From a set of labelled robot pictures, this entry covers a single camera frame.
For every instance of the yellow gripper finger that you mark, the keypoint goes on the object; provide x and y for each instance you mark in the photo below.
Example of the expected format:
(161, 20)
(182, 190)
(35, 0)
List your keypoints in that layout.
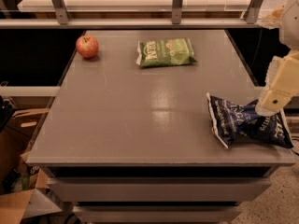
(272, 19)
(281, 84)

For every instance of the blue chip bag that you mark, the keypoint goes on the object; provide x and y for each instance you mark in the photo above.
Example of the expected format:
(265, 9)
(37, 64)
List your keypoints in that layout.
(229, 121)

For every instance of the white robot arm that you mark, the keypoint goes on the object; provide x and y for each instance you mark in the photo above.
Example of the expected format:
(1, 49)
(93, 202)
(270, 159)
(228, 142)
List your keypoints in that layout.
(289, 25)

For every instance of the green jalapeno chip bag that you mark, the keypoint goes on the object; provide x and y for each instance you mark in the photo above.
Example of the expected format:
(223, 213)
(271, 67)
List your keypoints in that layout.
(169, 52)

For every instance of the red apple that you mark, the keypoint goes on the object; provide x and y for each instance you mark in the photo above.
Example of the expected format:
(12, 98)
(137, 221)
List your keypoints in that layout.
(87, 46)

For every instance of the lower grey drawer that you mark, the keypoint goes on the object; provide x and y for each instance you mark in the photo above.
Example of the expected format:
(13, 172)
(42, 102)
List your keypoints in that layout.
(156, 214)

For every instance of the grey drawer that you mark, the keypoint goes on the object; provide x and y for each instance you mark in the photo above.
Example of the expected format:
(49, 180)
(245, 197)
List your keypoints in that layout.
(156, 214)
(158, 189)

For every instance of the upper grey drawer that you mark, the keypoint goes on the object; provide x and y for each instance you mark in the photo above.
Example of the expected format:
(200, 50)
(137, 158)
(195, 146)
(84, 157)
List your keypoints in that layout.
(158, 189)

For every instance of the open cardboard box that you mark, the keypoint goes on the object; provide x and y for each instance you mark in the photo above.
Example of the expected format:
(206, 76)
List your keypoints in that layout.
(28, 194)

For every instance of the grey metal railing frame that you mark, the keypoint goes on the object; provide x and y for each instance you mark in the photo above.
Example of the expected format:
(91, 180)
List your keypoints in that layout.
(129, 14)

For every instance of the brown cardboard box with handle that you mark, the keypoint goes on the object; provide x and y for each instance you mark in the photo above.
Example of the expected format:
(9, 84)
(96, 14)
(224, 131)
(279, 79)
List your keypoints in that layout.
(25, 120)

